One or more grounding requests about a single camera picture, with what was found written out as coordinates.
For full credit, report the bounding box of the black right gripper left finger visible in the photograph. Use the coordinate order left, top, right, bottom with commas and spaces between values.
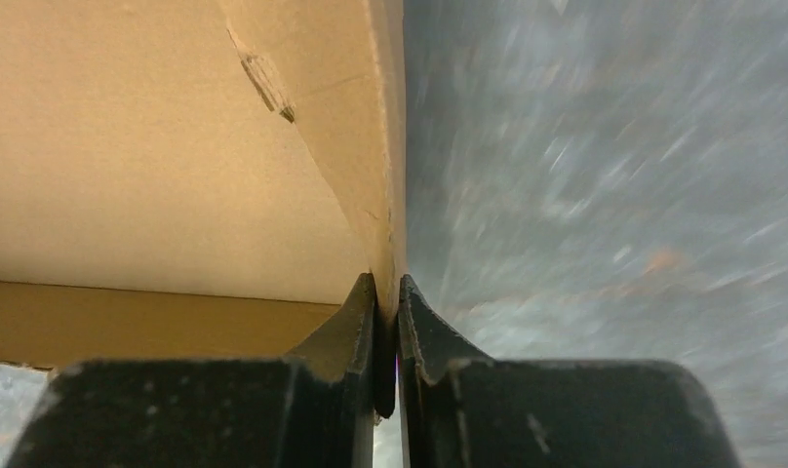
8, 273, 376, 467

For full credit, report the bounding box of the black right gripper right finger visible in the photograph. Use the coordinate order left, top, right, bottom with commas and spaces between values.
397, 276, 739, 468

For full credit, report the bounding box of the brown cardboard box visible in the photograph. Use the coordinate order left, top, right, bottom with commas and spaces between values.
0, 1, 405, 409

